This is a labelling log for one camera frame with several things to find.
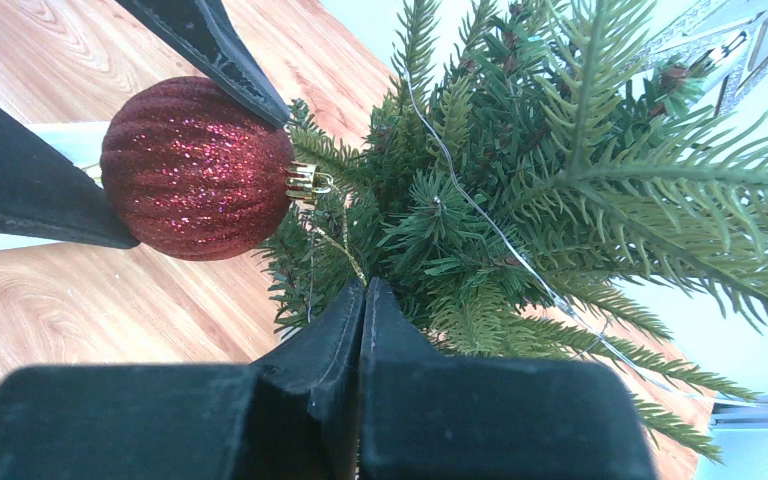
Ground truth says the red glitter ball ornament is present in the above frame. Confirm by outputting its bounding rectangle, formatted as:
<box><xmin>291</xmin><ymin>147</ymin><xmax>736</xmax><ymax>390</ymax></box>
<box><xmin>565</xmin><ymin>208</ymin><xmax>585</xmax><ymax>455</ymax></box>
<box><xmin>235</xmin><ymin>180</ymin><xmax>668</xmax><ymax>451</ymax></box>
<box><xmin>99</xmin><ymin>76</ymin><xmax>334</xmax><ymax>261</ymax></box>

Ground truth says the right aluminium frame post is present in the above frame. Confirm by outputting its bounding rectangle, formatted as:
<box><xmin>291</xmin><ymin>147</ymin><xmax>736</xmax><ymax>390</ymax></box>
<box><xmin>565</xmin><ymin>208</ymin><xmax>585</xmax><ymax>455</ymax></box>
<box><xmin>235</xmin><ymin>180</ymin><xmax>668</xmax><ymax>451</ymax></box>
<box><xmin>709</xmin><ymin>395</ymin><xmax>768</xmax><ymax>430</ymax></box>

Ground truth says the silver star ornament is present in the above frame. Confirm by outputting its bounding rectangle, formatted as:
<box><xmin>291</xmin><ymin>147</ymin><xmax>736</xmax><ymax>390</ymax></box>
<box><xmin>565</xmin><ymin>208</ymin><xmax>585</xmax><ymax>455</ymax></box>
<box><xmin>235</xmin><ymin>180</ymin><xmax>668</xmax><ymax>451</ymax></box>
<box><xmin>639</xmin><ymin>1</ymin><xmax>768</xmax><ymax>115</ymax></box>

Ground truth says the small green christmas tree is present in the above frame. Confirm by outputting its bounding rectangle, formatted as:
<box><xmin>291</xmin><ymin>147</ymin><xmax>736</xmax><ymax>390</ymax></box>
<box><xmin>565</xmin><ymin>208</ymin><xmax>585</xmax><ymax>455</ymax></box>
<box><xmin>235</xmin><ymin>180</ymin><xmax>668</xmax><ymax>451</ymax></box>
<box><xmin>254</xmin><ymin>0</ymin><xmax>768</xmax><ymax>465</ymax></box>

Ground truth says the white ornament tray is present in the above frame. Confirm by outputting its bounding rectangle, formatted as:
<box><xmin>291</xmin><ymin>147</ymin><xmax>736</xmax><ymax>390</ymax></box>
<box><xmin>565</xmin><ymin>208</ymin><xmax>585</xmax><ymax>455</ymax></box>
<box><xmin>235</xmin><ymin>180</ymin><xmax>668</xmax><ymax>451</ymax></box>
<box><xmin>0</xmin><ymin>121</ymin><xmax>109</xmax><ymax>251</ymax></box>

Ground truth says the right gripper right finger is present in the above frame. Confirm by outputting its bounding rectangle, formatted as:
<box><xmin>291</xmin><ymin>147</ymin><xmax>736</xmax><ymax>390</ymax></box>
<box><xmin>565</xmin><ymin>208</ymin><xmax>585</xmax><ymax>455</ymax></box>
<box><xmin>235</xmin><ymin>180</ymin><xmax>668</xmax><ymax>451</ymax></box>
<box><xmin>360</xmin><ymin>278</ymin><xmax>656</xmax><ymax>479</ymax></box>

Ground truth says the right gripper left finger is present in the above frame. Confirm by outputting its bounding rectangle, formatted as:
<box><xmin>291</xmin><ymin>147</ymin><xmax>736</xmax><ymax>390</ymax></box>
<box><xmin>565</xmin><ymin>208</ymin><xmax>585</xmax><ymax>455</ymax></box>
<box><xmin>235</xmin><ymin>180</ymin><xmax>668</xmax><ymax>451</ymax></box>
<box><xmin>0</xmin><ymin>280</ymin><xmax>366</xmax><ymax>479</ymax></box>

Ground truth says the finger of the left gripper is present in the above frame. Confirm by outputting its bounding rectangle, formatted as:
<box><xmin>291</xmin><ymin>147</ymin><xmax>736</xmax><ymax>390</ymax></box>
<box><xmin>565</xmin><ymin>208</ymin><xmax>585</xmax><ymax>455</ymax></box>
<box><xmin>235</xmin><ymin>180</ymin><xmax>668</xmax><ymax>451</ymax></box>
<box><xmin>118</xmin><ymin>0</ymin><xmax>290</xmax><ymax>128</ymax></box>
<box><xmin>0</xmin><ymin>108</ymin><xmax>139</xmax><ymax>249</ymax></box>

